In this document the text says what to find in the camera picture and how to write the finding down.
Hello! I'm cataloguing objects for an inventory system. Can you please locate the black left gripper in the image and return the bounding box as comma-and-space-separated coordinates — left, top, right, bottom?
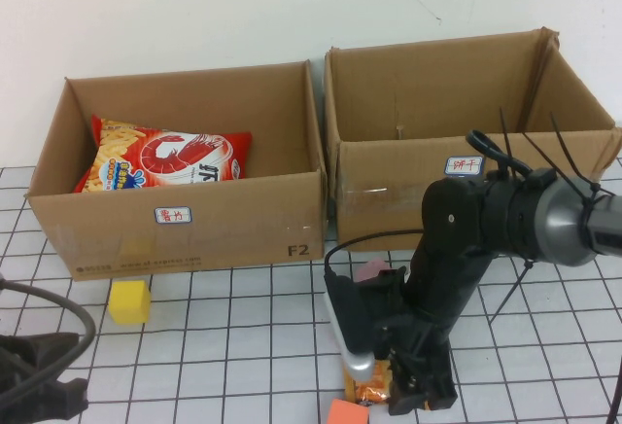
0, 332, 91, 423

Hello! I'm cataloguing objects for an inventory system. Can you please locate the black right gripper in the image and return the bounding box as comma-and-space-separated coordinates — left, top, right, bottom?
373, 314, 458, 416

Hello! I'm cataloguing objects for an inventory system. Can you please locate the dark brown biscuit packet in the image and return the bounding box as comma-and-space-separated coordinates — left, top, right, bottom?
342, 358, 397, 408

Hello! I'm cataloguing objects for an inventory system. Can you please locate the red shrimp chips bag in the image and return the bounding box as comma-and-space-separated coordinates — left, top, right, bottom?
75, 113, 254, 195

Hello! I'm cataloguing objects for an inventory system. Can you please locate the orange foam cube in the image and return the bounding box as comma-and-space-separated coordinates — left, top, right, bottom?
328, 398, 370, 424

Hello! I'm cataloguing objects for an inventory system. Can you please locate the yellow foam cube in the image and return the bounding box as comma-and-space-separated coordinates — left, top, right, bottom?
107, 280, 152, 326

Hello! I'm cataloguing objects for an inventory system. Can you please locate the light pink foam cube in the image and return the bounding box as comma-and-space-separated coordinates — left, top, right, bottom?
354, 257, 391, 284

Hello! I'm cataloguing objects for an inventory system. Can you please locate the white blue-bordered paper label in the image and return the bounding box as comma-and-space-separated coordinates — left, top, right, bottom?
442, 154, 486, 179
154, 206, 193, 226

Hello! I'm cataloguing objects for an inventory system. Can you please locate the cardboard box with clear tape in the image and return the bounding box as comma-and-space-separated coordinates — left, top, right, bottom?
323, 27, 622, 254

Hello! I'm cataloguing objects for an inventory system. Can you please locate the cardboard box with F2 print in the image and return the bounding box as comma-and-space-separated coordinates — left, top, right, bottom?
24, 61, 328, 283

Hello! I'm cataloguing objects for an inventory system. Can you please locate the black left camera cable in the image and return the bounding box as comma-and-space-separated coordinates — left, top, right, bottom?
0, 277, 94, 396

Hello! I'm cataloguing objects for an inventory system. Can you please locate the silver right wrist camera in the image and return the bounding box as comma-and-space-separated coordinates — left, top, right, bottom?
323, 267, 379, 384

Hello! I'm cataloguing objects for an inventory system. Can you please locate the black cable tie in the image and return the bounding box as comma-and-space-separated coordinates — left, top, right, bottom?
498, 107, 517, 175
521, 131, 558, 171
548, 112, 603, 194
487, 258, 536, 323

